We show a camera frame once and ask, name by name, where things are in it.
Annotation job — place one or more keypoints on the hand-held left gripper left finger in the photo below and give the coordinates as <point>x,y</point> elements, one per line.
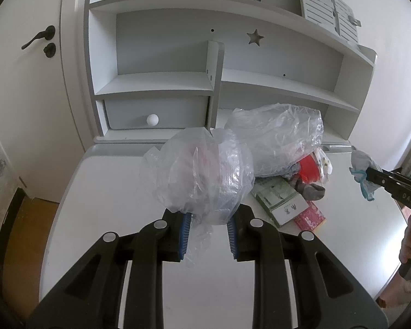
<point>185,236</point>

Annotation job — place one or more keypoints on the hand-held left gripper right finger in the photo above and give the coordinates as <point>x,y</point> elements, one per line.
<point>231,238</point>

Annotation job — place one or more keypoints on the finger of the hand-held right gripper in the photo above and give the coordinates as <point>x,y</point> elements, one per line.
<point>376,174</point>

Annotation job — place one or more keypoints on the white and blue sock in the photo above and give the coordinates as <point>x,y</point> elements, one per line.
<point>361,162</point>

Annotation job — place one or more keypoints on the small clear plastic bag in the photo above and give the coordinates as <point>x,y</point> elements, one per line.
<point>205,174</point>

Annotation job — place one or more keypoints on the person's right forearm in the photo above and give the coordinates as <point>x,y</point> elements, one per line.
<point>395,291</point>

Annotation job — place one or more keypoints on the patterned paper cup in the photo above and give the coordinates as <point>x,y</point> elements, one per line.
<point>323,161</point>

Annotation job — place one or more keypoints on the green and white box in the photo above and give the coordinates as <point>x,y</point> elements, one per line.
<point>281,198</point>

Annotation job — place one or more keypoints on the grey sock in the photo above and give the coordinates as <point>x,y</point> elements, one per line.
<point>310,190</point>

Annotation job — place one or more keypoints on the red plastic cup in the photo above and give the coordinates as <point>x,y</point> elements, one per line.
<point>308,169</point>

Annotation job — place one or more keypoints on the pink patterned packet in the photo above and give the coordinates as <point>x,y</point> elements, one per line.
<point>310,217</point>

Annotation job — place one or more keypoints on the large clear plastic bag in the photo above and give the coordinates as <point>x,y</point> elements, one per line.
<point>277,133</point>

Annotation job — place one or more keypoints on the white drawer with round knob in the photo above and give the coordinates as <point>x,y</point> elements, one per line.
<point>130,111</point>

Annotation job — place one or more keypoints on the small grey slatted panel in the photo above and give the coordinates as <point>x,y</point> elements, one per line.
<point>347,20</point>

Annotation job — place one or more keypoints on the large grey slatted panel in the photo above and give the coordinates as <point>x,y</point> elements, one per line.
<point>316,1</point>

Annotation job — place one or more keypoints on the white desk shelf unit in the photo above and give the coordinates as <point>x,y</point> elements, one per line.
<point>164,37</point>

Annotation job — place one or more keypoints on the white door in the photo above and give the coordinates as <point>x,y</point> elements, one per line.
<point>24,116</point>

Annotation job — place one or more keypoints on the black door lock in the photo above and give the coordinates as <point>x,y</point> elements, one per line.
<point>50,50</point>

